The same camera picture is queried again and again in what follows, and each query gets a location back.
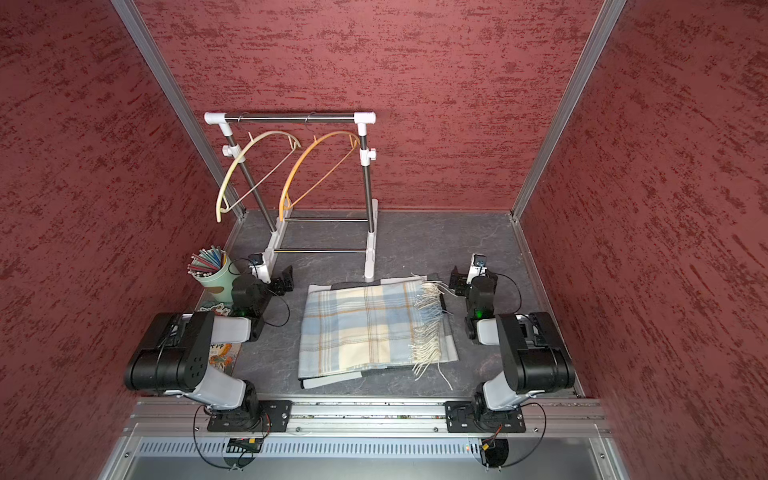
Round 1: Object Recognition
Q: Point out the blue plaid fringed scarf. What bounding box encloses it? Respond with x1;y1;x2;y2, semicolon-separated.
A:
298;274;460;385

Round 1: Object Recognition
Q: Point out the orange plastic hanger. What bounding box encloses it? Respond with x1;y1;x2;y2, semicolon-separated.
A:
278;130;361;223

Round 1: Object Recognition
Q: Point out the cream plastic hanger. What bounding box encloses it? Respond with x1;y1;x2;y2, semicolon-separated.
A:
215;130;302;224

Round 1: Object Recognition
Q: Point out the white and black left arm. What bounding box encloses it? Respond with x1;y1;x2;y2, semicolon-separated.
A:
123;266;294;433

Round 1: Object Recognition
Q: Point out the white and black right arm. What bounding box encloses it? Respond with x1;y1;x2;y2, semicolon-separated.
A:
445;267;576;433

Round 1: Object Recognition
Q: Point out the grey checkered scarf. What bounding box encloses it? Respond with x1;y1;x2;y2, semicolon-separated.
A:
299;278;460;390

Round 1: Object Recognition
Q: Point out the green pencil cup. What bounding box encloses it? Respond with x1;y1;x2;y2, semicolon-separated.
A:
193;256;240;303

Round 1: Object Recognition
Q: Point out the coloured pencils bundle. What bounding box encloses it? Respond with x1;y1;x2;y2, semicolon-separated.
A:
187;246;228;278

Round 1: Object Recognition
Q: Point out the colourful picture book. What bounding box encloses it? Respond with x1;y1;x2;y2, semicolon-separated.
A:
194;299;241;376

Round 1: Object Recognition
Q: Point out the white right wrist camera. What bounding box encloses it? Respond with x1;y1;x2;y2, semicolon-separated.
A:
466;253;487;284

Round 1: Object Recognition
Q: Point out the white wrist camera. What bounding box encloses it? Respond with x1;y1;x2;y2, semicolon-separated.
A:
247;253;271;284
466;253;487;284

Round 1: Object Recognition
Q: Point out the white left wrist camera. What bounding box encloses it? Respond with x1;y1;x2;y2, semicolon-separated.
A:
247;253;271;284

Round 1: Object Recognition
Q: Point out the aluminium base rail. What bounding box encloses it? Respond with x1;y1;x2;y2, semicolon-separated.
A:
122;395;613;439

